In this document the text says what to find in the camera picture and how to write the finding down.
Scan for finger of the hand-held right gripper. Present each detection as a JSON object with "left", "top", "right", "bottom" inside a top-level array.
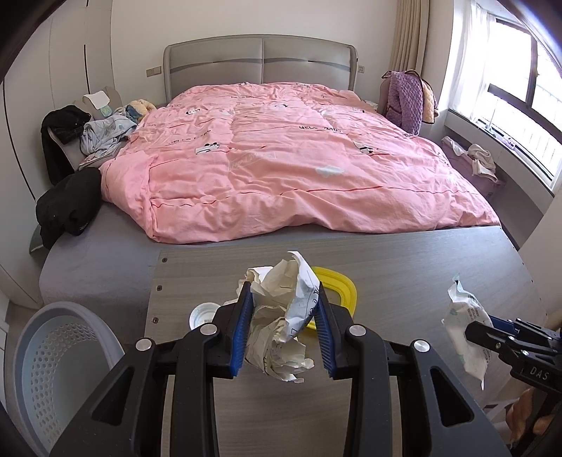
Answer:
[
  {"left": 488, "top": 315, "right": 530, "bottom": 336},
  {"left": 465, "top": 322, "right": 518, "bottom": 358}
]

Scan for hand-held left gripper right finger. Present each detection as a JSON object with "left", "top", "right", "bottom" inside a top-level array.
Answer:
[{"left": 313, "top": 281, "right": 512, "bottom": 457}]

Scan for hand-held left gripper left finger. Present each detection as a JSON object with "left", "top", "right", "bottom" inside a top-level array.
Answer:
[{"left": 50, "top": 281, "right": 256, "bottom": 457}]

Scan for white wet wipes packet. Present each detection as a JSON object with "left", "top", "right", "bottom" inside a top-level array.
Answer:
[{"left": 441, "top": 275, "right": 495, "bottom": 391}]

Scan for white paper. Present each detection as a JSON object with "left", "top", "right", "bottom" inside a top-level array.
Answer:
[{"left": 222, "top": 251, "right": 324, "bottom": 384}]

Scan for blue-grey perforated plastic basket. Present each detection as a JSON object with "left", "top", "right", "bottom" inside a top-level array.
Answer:
[{"left": 9, "top": 301, "right": 129, "bottom": 457}]

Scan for person's right hand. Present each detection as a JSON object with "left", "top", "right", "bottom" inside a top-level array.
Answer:
[{"left": 504, "top": 390, "right": 556, "bottom": 445}]

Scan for small white round lid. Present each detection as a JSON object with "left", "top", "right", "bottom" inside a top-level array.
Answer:
[{"left": 189, "top": 303, "right": 221, "bottom": 331}]

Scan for yellow plastic lid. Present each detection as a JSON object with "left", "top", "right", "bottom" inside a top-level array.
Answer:
[{"left": 306, "top": 266, "right": 359, "bottom": 331}]

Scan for cream garment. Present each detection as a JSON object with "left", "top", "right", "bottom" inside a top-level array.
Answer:
[{"left": 466, "top": 143, "right": 498, "bottom": 177}]

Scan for pink printed duvet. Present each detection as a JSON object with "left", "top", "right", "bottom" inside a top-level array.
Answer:
[{"left": 100, "top": 81, "right": 501, "bottom": 243}]

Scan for black garment pile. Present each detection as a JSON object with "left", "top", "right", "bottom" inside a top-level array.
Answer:
[{"left": 36, "top": 167, "right": 103, "bottom": 249}]

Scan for dark framed window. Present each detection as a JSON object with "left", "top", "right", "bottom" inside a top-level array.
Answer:
[{"left": 483, "top": 11, "right": 562, "bottom": 189}]

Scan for beige quilted garment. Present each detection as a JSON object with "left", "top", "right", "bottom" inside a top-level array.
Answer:
[{"left": 418, "top": 78, "right": 440, "bottom": 124}]

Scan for purple knitted blanket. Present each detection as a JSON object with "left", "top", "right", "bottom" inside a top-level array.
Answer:
[{"left": 388, "top": 71, "right": 425, "bottom": 135}]

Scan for light blue clothes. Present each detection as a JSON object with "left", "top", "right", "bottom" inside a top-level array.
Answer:
[{"left": 80, "top": 115, "right": 138, "bottom": 160}]

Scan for yellow plush toy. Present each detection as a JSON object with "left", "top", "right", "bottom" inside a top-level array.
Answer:
[{"left": 125, "top": 99, "right": 157, "bottom": 122}]

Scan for beige chair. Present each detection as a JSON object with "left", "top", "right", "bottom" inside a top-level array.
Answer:
[{"left": 52, "top": 87, "right": 123, "bottom": 173}]

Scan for white sheer curtain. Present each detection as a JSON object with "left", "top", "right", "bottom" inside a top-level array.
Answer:
[{"left": 443, "top": 0, "right": 499, "bottom": 116}]

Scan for white cloth with green print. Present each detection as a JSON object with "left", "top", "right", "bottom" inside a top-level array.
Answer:
[{"left": 83, "top": 91, "right": 113, "bottom": 119}]

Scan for black jacket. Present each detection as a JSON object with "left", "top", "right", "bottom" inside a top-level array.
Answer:
[{"left": 41, "top": 105, "right": 92, "bottom": 186}]

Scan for grey upholstered bed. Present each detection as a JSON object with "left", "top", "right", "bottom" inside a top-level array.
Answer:
[{"left": 28, "top": 34, "right": 503, "bottom": 308}]

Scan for beige curtain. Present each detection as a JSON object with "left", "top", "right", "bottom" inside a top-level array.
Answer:
[{"left": 392, "top": 0, "right": 432, "bottom": 81}]

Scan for white wardrobe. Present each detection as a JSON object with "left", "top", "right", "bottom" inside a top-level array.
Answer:
[{"left": 0, "top": 0, "right": 116, "bottom": 310}]

